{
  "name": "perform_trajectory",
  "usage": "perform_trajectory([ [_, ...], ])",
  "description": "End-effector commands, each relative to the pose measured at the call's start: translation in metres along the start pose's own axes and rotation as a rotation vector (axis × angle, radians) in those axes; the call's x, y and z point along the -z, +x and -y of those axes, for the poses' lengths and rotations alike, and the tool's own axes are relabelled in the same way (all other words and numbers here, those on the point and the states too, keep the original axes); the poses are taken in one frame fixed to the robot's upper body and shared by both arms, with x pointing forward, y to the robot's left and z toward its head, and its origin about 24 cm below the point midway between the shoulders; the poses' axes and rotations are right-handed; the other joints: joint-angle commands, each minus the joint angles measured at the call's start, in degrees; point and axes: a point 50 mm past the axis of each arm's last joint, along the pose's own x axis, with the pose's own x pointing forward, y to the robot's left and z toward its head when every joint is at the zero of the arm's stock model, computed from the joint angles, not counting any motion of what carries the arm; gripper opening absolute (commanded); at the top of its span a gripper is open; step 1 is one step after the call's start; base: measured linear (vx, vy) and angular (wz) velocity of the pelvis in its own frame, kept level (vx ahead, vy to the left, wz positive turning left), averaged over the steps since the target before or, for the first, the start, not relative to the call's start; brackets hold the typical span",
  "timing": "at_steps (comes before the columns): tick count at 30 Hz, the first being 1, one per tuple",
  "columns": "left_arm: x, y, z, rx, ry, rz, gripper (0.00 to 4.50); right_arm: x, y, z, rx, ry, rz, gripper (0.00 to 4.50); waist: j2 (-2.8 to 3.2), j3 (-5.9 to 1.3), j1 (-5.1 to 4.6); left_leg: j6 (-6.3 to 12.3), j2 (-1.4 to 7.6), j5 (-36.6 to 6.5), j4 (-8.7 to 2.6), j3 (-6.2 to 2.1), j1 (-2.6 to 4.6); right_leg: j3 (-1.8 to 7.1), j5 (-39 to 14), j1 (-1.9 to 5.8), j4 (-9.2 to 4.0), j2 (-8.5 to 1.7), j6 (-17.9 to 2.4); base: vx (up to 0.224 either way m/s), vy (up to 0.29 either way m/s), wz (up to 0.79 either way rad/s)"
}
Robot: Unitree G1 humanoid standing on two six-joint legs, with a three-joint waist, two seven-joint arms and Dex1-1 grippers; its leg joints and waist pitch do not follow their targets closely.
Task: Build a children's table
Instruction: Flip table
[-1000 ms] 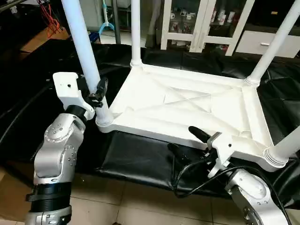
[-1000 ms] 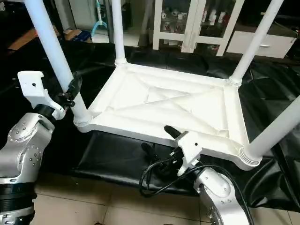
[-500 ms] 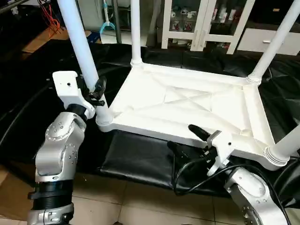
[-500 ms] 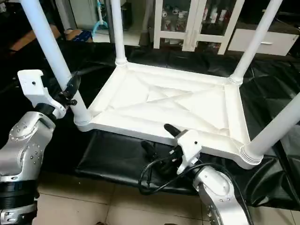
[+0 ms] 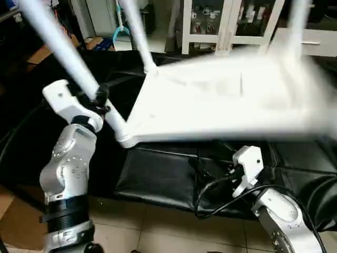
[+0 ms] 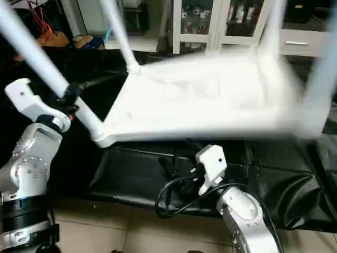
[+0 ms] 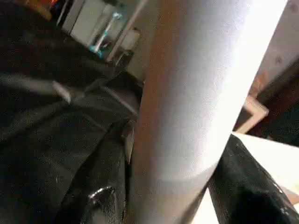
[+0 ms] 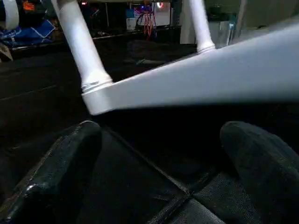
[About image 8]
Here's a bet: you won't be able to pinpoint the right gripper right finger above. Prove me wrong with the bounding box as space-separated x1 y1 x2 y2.
220 121 299 224

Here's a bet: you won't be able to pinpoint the white plastic table leg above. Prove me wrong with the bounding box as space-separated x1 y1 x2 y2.
187 0 216 53
50 0 114 91

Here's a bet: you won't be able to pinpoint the red cables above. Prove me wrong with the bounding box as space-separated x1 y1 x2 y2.
135 7 157 38

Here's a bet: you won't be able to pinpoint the black mat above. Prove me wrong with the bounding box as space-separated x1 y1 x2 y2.
0 37 299 224

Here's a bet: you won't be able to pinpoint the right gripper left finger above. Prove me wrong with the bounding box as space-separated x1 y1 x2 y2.
0 120 103 224

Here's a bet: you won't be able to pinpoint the white plastic table top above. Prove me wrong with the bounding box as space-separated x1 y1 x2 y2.
82 23 299 116

